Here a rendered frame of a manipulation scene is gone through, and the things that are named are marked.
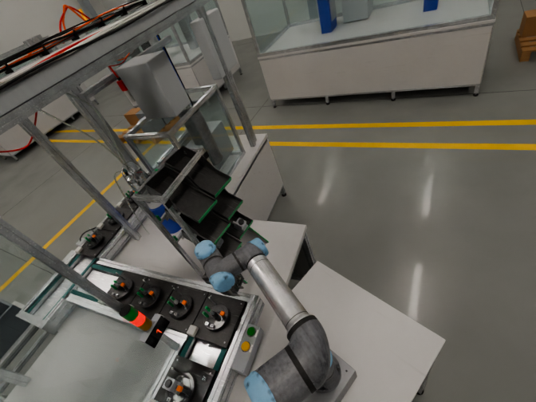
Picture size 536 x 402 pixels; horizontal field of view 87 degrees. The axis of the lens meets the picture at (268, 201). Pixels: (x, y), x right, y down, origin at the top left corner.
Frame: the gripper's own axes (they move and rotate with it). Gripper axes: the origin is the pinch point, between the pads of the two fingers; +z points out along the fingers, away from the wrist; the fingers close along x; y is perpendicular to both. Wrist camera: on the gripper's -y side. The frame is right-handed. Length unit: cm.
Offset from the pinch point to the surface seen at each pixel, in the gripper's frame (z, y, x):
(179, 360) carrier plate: 26.2, -29.1, -28.8
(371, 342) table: 37, 55, 7
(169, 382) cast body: 13.8, -19.3, -38.5
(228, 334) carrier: 26.3, -9.3, -11.1
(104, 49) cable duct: -89, -72, 69
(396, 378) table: 37, 66, -5
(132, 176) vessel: -19, -98, 52
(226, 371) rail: 27.3, -3.0, -25.6
